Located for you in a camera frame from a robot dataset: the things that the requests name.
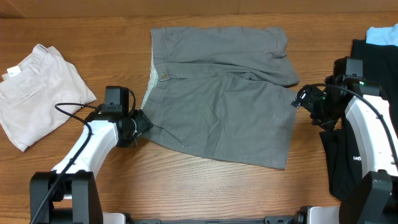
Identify black garment with logo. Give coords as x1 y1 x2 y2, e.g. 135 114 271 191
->
320 40 397 201

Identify folded beige shorts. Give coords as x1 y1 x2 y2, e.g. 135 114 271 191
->
1 44 96 151

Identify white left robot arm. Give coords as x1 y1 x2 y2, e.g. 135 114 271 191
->
29 106 153 223

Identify grey shorts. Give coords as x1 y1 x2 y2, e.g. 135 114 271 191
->
142 27 299 169

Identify brown cardboard backdrop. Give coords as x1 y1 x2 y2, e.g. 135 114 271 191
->
1 0 397 18

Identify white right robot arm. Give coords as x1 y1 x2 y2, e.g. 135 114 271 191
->
292 75 397 223

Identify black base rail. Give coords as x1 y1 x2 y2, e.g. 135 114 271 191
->
102 212 308 224

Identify light blue garment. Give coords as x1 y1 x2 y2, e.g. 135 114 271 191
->
366 24 398 46

